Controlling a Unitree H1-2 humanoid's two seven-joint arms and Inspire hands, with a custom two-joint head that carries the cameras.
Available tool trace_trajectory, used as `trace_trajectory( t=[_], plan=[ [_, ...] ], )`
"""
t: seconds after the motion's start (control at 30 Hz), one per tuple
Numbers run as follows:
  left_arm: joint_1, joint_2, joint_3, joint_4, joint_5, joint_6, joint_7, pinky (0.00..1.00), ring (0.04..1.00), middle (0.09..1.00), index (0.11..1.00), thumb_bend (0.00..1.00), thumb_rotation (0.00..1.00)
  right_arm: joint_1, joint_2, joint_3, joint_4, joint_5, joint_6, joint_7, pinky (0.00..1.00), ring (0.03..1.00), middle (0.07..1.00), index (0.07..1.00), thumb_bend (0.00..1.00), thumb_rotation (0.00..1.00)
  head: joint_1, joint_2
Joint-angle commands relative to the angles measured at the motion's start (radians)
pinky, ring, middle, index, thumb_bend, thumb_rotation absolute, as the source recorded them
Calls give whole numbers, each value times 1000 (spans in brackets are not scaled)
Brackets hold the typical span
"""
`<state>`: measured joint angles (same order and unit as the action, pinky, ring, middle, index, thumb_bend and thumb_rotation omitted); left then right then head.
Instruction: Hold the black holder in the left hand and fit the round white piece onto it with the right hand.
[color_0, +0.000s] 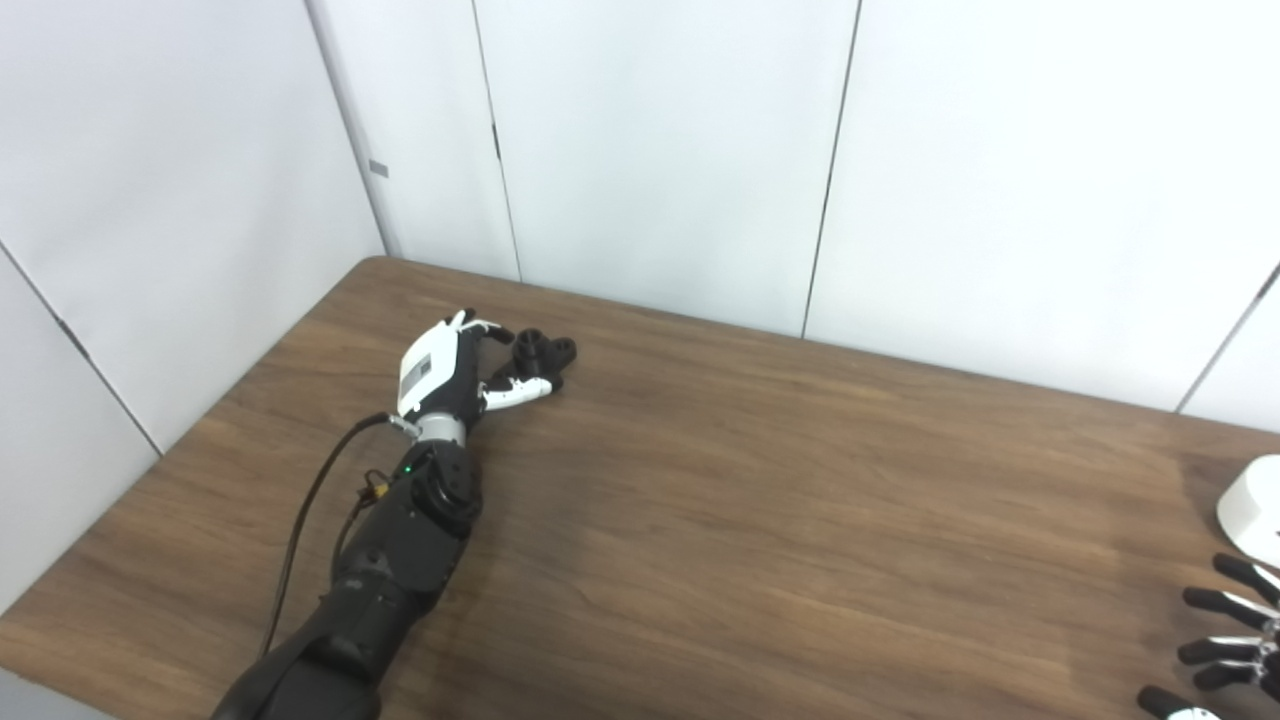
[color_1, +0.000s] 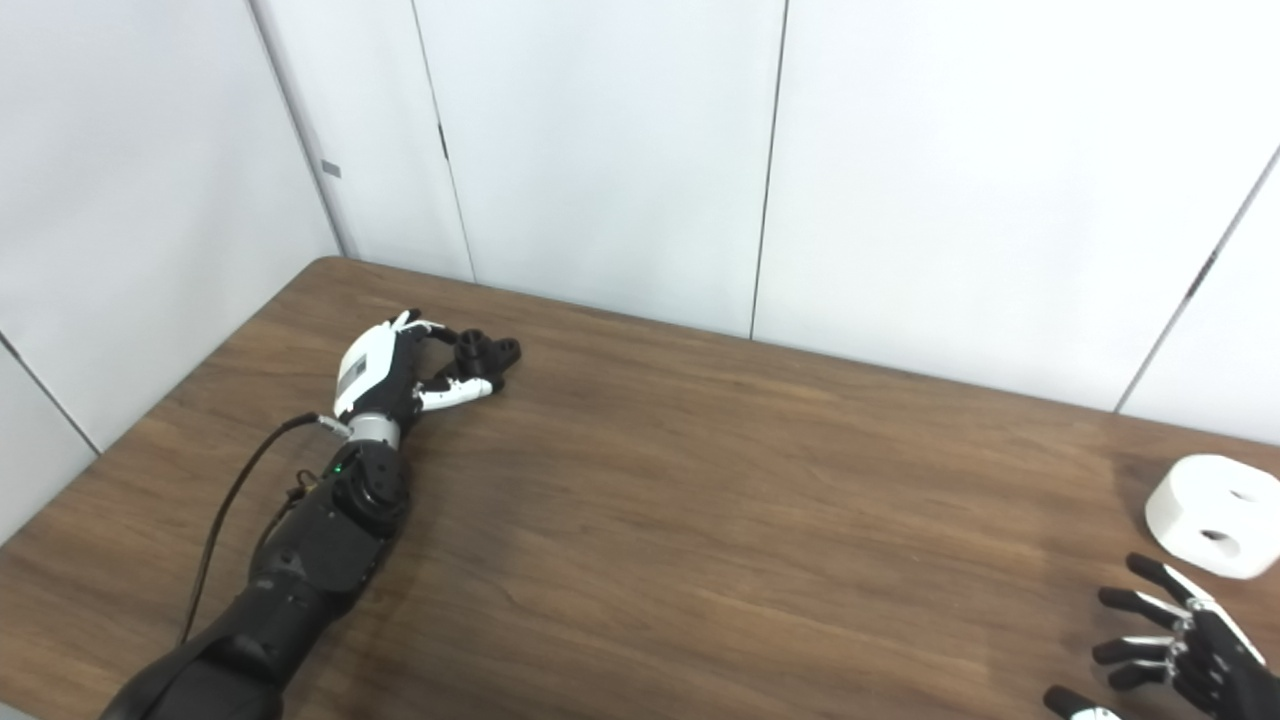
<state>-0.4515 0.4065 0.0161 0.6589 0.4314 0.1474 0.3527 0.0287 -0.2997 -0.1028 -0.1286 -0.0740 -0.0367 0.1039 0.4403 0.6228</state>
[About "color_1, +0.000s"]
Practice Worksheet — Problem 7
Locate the black plastic holder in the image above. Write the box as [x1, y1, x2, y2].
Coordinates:
[440, 328, 522, 396]

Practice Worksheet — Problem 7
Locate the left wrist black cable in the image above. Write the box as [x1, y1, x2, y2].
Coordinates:
[180, 412, 351, 646]

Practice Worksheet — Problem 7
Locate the thin wire with yellow connector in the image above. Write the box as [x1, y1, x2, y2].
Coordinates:
[280, 470, 336, 521]

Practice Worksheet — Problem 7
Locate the round white cylindrical piece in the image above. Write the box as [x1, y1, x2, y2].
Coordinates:
[1144, 454, 1280, 580]

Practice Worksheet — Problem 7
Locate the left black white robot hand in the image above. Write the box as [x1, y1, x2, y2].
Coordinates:
[332, 308, 501, 451]

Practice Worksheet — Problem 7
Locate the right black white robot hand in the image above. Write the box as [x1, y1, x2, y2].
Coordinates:
[1043, 553, 1280, 720]

